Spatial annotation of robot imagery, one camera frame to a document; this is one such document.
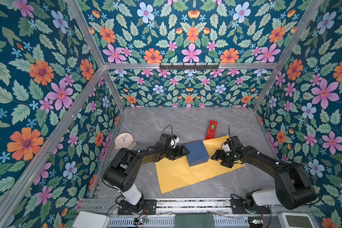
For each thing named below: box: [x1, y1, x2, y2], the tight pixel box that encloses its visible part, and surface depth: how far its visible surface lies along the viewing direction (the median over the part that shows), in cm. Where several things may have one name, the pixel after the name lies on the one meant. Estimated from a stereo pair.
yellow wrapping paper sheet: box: [155, 134, 246, 194], surface depth 88 cm
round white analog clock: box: [114, 132, 134, 150], surface depth 99 cm
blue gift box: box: [184, 140, 210, 167], surface depth 90 cm
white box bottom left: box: [72, 210, 111, 228], surface depth 69 cm
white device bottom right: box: [277, 211, 319, 228], surface depth 69 cm
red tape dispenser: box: [205, 120, 218, 140], surface depth 101 cm
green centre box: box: [174, 213, 215, 228], surface depth 70 cm
